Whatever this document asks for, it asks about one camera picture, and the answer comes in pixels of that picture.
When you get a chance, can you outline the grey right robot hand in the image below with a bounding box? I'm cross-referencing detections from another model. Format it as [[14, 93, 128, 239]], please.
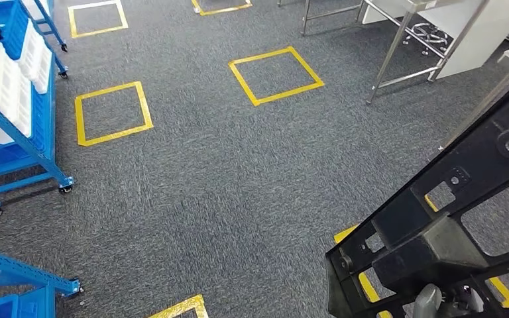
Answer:
[[412, 284, 473, 318]]

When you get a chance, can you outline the black plastic panel part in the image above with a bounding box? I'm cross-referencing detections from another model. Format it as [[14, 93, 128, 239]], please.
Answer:
[[324, 66, 509, 318]]

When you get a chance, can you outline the steel table frame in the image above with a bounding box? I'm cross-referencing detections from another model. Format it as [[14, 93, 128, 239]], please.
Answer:
[[300, 0, 366, 37]]

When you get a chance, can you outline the blue wheeled shelf rack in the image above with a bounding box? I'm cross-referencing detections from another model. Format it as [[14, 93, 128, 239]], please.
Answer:
[[21, 0, 70, 54], [0, 0, 76, 219]]

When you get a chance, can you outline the blue metal shelf rack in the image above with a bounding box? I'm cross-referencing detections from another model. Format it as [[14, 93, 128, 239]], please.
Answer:
[[0, 243, 84, 318]]

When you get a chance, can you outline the chrome chair base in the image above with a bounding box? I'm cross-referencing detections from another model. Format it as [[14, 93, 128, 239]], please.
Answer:
[[401, 22, 455, 57]]

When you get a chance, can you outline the white partition panel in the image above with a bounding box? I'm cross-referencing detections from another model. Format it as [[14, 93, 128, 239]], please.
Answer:
[[362, 0, 509, 81]]

